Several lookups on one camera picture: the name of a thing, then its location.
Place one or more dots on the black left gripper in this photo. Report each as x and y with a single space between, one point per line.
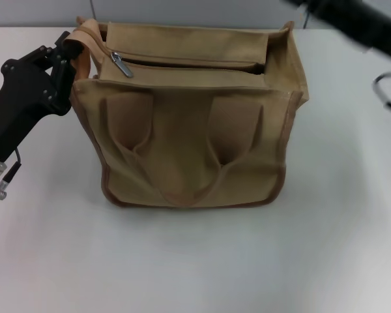
16 107

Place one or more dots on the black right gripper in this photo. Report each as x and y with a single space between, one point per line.
352 23

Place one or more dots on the silver metal zipper pull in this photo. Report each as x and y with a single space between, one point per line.
124 66

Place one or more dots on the khaki canvas food bag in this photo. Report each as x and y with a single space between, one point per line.
189 143

